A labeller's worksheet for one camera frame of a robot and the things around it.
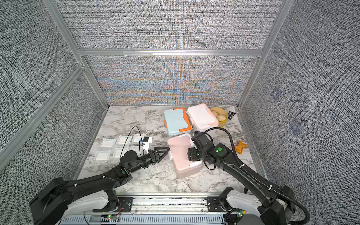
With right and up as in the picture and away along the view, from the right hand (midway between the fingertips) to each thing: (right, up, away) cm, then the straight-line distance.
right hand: (192, 150), depth 77 cm
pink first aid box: (-8, +1, +4) cm, 9 cm away
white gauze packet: (-58, 0, +22) cm, 61 cm away
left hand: (-11, +1, -7) cm, 13 cm away
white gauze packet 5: (-39, +3, +26) cm, 47 cm away
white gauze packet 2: (-48, +3, +23) cm, 53 cm away
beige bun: (+24, +19, +27) cm, 40 cm away
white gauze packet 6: (-29, +1, -4) cm, 29 cm away
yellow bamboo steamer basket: (+23, +24, +39) cm, 51 cm away
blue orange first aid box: (-9, +16, +15) cm, 24 cm away
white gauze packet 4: (-49, -5, +18) cm, 52 cm away
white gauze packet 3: (-58, -7, +15) cm, 60 cm away
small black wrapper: (+34, +21, +35) cm, 53 cm away
